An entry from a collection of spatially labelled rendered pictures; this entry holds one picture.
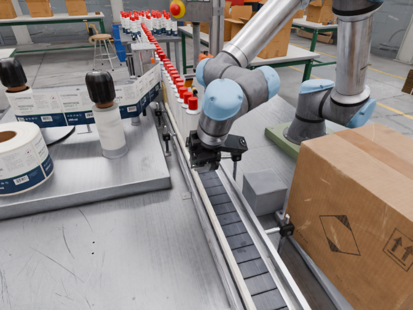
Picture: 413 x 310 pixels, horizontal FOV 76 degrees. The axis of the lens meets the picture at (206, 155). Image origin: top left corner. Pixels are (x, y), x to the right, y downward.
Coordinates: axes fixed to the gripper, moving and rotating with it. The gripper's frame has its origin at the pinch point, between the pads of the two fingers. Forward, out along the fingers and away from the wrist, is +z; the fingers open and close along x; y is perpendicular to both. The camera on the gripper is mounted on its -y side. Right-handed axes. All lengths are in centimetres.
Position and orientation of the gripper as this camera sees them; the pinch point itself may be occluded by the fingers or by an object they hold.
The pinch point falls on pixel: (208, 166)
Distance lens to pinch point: 82.3
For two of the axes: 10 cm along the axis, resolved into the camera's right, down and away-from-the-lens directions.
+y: -9.6, 1.6, -2.4
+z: -1.4, 4.5, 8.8
